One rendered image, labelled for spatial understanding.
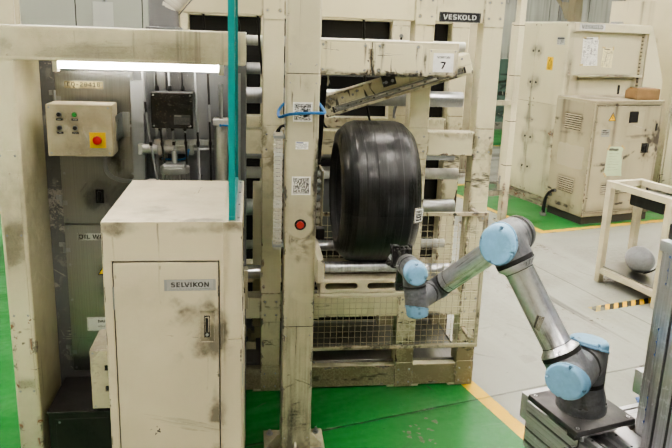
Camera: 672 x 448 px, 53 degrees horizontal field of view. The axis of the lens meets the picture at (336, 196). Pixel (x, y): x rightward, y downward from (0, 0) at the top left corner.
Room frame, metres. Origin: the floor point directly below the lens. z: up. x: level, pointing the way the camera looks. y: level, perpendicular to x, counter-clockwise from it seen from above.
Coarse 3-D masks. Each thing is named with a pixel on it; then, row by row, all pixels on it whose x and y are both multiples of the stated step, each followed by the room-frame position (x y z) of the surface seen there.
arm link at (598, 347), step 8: (576, 336) 1.86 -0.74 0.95; (584, 336) 1.87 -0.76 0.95; (592, 336) 1.88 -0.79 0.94; (584, 344) 1.81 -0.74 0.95; (592, 344) 1.81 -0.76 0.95; (600, 344) 1.81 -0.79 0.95; (608, 344) 1.83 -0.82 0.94; (592, 352) 1.79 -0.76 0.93; (600, 352) 1.80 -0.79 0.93; (608, 352) 1.82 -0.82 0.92; (600, 360) 1.79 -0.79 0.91; (600, 368) 1.78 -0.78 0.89; (600, 376) 1.81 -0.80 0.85; (600, 384) 1.81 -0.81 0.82
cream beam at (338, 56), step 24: (336, 48) 2.85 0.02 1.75; (360, 48) 2.86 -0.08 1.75; (384, 48) 2.88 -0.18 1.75; (408, 48) 2.89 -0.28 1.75; (432, 48) 2.91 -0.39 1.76; (456, 48) 2.92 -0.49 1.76; (336, 72) 2.85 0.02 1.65; (360, 72) 2.86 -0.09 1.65; (384, 72) 2.88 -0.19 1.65; (408, 72) 2.89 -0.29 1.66; (432, 72) 2.90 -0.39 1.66; (456, 72) 2.92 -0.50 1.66
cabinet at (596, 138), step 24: (576, 96) 6.98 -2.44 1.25; (600, 96) 7.08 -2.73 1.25; (624, 96) 7.19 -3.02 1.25; (576, 120) 6.74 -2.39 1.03; (600, 120) 6.56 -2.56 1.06; (624, 120) 6.67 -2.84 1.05; (648, 120) 6.79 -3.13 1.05; (552, 144) 7.03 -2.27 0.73; (576, 144) 6.70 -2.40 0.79; (600, 144) 6.57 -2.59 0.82; (624, 144) 6.69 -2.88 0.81; (648, 144) 6.81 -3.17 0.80; (552, 168) 6.99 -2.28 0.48; (576, 168) 6.66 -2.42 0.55; (600, 168) 6.59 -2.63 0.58; (624, 168) 6.71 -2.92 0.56; (648, 168) 6.83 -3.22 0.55; (552, 192) 6.95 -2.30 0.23; (576, 192) 6.63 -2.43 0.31; (600, 192) 6.60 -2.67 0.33; (624, 192) 6.72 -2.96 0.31; (576, 216) 6.61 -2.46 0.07; (600, 216) 6.64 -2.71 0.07; (624, 216) 6.77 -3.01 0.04
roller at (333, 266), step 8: (328, 264) 2.52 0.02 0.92; (336, 264) 2.52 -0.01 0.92; (344, 264) 2.52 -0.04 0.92; (352, 264) 2.53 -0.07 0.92; (360, 264) 2.53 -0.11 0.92; (368, 264) 2.54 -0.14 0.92; (376, 264) 2.54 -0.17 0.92; (384, 264) 2.54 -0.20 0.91; (328, 272) 2.52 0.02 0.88; (336, 272) 2.52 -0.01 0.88; (344, 272) 2.53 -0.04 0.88; (352, 272) 2.53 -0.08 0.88
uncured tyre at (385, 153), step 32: (352, 128) 2.60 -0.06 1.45; (384, 128) 2.60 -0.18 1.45; (352, 160) 2.47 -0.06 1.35; (384, 160) 2.46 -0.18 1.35; (416, 160) 2.51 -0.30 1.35; (352, 192) 2.42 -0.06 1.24; (384, 192) 2.41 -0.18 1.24; (416, 192) 2.45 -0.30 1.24; (352, 224) 2.42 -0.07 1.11; (384, 224) 2.41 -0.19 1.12; (416, 224) 2.46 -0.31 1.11; (352, 256) 2.51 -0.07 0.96; (384, 256) 2.51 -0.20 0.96
